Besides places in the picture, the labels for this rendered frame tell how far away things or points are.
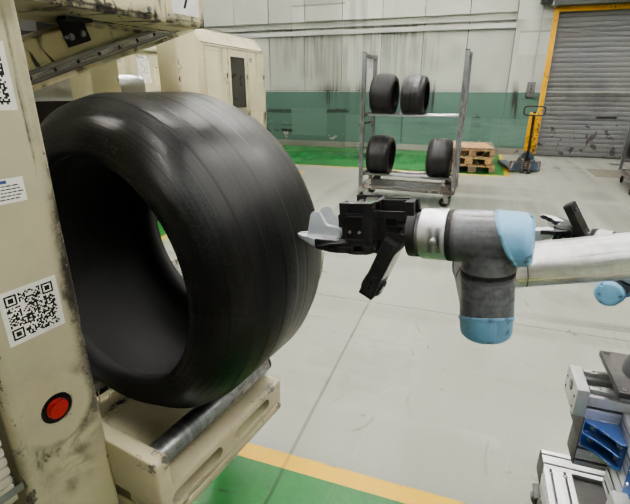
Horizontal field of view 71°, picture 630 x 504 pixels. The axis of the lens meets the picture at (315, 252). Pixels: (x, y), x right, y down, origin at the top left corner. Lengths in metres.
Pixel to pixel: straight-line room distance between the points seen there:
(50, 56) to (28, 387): 0.70
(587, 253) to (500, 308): 0.20
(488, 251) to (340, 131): 11.63
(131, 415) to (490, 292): 0.83
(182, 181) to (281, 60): 12.19
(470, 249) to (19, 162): 0.58
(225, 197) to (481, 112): 11.14
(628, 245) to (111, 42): 1.14
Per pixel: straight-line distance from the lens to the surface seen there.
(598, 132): 12.06
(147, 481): 0.84
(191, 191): 0.66
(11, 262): 0.67
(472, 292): 0.66
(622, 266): 0.82
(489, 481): 2.14
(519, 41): 11.74
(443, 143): 6.13
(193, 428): 0.90
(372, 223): 0.67
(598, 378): 1.66
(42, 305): 0.71
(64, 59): 1.17
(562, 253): 0.80
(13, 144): 0.66
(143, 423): 1.11
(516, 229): 0.62
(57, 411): 0.77
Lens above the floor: 1.50
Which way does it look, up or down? 20 degrees down
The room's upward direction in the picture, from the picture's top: straight up
